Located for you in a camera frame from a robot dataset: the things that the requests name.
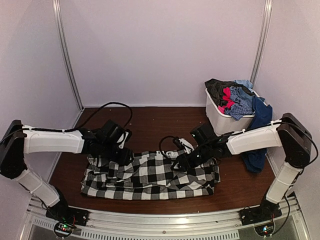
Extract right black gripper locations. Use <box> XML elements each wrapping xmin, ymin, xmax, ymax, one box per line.
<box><xmin>171</xmin><ymin>143</ymin><xmax>213</xmax><ymax>173</ymax></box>

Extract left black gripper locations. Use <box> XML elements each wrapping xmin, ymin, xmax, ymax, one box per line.
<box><xmin>100</xmin><ymin>141</ymin><xmax>134</xmax><ymax>166</ymax></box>

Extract black white plaid shirt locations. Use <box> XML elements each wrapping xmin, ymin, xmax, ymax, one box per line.
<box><xmin>81</xmin><ymin>150</ymin><xmax>221</xmax><ymax>201</ymax></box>

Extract navy blue garment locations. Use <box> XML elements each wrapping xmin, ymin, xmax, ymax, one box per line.
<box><xmin>240</xmin><ymin>96</ymin><xmax>273</xmax><ymax>174</ymax></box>

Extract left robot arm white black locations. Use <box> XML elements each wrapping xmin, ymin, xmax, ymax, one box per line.
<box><xmin>0</xmin><ymin>119</ymin><xmax>133</xmax><ymax>222</ymax></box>

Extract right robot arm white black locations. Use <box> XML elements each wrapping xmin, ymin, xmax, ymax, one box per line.
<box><xmin>171</xmin><ymin>113</ymin><xmax>317</xmax><ymax>225</ymax></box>

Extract white plastic laundry bin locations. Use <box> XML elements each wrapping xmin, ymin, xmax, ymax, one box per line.
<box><xmin>205</xmin><ymin>89</ymin><xmax>254</xmax><ymax>136</ymax></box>

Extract dark grey garment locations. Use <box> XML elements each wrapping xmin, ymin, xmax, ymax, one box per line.
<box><xmin>204</xmin><ymin>78</ymin><xmax>234</xmax><ymax>107</ymax></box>

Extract blue patterned garment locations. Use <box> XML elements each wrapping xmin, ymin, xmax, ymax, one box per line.
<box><xmin>224</xmin><ymin>86</ymin><xmax>255</xmax><ymax>121</ymax></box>

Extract red pink garment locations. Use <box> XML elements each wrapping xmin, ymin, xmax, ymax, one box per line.
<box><xmin>218</xmin><ymin>87</ymin><xmax>235</xmax><ymax>114</ymax></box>

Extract light blue garment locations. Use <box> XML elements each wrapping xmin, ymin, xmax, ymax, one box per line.
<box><xmin>234</xmin><ymin>79</ymin><xmax>254</xmax><ymax>93</ymax></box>

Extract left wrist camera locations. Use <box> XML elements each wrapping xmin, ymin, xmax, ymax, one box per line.
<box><xmin>117</xmin><ymin>130</ymin><xmax>132</xmax><ymax>149</ymax></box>

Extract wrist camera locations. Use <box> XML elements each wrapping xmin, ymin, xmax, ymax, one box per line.
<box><xmin>117</xmin><ymin>130</ymin><xmax>132</xmax><ymax>149</ymax></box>
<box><xmin>172</xmin><ymin>137</ymin><xmax>194</xmax><ymax>154</ymax></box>

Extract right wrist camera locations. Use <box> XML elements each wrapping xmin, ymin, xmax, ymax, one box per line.
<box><xmin>172</xmin><ymin>137</ymin><xmax>194</xmax><ymax>154</ymax></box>

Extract right black cable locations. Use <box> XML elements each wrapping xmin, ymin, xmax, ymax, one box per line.
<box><xmin>159</xmin><ymin>135</ymin><xmax>180</xmax><ymax>160</ymax></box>

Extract black cable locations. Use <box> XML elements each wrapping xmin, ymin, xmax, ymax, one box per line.
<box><xmin>72</xmin><ymin>101</ymin><xmax>133</xmax><ymax>133</ymax></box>
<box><xmin>159</xmin><ymin>135</ymin><xmax>180</xmax><ymax>160</ymax></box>

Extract left black cable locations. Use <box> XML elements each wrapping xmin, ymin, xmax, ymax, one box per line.
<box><xmin>72</xmin><ymin>101</ymin><xmax>133</xmax><ymax>133</ymax></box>

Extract aluminium front rail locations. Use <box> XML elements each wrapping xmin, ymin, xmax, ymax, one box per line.
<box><xmin>24</xmin><ymin>197</ymin><xmax>303</xmax><ymax>240</ymax></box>

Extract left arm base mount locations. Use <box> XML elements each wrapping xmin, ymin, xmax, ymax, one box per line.
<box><xmin>41</xmin><ymin>191</ymin><xmax>90</xmax><ymax>239</ymax></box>

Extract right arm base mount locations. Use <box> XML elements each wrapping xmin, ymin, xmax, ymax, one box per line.
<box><xmin>239</xmin><ymin>197</ymin><xmax>282</xmax><ymax>237</ymax></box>

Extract left aluminium corner post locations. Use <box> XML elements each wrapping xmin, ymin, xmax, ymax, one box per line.
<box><xmin>52</xmin><ymin>0</ymin><xmax>84</xmax><ymax>111</ymax></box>

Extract aluminium corner post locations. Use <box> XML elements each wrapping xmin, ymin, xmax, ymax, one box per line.
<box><xmin>250</xmin><ymin>0</ymin><xmax>273</xmax><ymax>85</ymax></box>
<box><xmin>52</xmin><ymin>0</ymin><xmax>84</xmax><ymax>111</ymax></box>

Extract right aluminium corner post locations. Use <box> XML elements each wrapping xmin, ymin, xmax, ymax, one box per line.
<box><xmin>250</xmin><ymin>0</ymin><xmax>273</xmax><ymax>85</ymax></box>

